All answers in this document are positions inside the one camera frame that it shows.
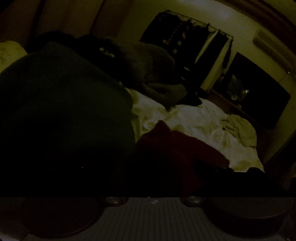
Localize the dark large garment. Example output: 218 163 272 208
1 55 230 199

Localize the small pale crumpled cloth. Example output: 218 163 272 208
221 114 257 148

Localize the white floral bed sheet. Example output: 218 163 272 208
1 41 264 172

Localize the wall air conditioner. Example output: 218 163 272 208
253 30 295 74

